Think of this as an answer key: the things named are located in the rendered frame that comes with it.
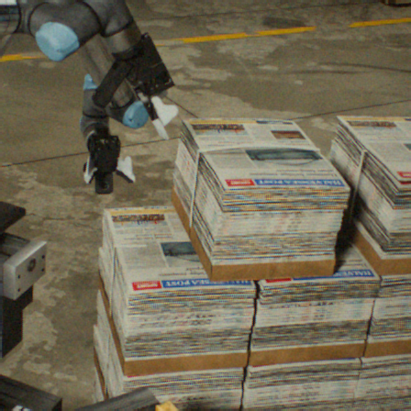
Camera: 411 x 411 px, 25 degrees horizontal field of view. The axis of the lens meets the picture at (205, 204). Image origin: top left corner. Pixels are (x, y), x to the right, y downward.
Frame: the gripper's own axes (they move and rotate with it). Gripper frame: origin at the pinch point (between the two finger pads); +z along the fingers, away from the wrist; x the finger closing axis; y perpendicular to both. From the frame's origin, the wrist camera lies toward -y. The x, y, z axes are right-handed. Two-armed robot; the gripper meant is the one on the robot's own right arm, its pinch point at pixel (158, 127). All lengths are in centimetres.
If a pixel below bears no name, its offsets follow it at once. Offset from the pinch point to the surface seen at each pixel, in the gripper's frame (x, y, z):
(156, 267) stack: -9.9, -14.6, 24.9
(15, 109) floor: 285, -63, 93
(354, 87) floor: 323, 121, 201
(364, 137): 6, 42, 31
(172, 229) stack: 6.2, -8.2, 28.6
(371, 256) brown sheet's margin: -14, 29, 47
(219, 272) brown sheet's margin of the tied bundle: -18.2, -2.8, 28.1
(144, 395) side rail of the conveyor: -49, -25, 22
